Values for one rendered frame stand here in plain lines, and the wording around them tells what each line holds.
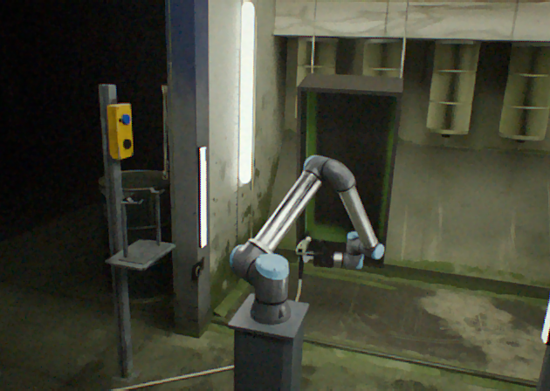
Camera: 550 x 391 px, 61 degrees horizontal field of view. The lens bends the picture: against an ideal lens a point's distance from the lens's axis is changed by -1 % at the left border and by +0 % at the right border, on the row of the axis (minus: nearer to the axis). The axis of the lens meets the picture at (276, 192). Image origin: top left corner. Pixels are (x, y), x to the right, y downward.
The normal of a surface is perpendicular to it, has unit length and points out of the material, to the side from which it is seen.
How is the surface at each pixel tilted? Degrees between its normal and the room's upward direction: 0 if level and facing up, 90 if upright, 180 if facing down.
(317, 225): 102
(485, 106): 90
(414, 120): 90
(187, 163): 90
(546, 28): 90
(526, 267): 57
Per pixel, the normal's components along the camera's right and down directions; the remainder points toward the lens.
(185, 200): -0.29, 0.26
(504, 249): -0.22, -0.31
